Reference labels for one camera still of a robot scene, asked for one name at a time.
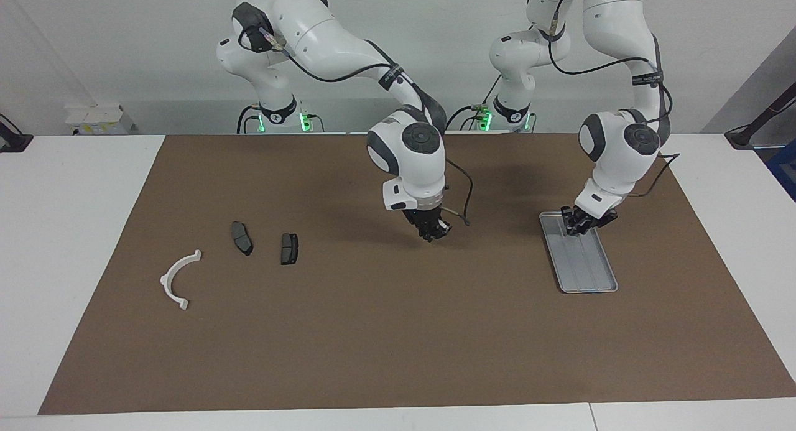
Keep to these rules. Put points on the dark brake pad with tab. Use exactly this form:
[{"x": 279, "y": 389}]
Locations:
[{"x": 242, "y": 238}]

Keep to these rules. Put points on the rectangular dark brake pad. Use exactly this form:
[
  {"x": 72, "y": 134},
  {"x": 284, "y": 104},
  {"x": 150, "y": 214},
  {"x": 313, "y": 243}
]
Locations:
[{"x": 289, "y": 249}]

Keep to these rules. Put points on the black angled stand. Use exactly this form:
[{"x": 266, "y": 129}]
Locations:
[{"x": 743, "y": 137}]

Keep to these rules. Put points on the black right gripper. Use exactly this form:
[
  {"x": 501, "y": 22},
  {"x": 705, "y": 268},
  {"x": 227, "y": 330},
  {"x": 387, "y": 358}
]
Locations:
[{"x": 420, "y": 218}]

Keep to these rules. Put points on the blue crate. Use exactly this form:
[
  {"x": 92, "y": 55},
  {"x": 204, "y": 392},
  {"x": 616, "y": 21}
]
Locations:
[{"x": 785, "y": 170}]

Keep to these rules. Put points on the black clamp stand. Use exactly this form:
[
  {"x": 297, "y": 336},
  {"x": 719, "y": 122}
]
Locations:
[{"x": 13, "y": 142}]

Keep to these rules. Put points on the silver metal tray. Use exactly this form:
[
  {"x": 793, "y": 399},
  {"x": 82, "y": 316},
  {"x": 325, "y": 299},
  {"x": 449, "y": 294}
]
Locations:
[{"x": 584, "y": 263}]

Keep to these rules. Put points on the white semicircular bracket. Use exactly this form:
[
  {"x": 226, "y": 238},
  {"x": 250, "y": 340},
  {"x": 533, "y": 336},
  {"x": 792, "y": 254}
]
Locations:
[{"x": 164, "y": 286}]

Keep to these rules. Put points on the brown table mat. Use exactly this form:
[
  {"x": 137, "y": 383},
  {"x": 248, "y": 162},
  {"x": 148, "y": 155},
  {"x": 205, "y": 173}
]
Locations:
[{"x": 398, "y": 356}]

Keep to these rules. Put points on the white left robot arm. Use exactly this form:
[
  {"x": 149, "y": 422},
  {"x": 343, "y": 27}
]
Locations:
[{"x": 615, "y": 151}]

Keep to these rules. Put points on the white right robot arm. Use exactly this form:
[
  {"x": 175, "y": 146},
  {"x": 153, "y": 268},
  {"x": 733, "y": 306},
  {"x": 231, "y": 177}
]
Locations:
[{"x": 311, "y": 27}]

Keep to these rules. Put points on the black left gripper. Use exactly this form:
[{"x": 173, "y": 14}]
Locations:
[{"x": 598, "y": 219}]

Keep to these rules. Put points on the white box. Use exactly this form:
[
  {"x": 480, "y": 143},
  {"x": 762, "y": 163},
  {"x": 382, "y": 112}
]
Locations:
[{"x": 99, "y": 120}]

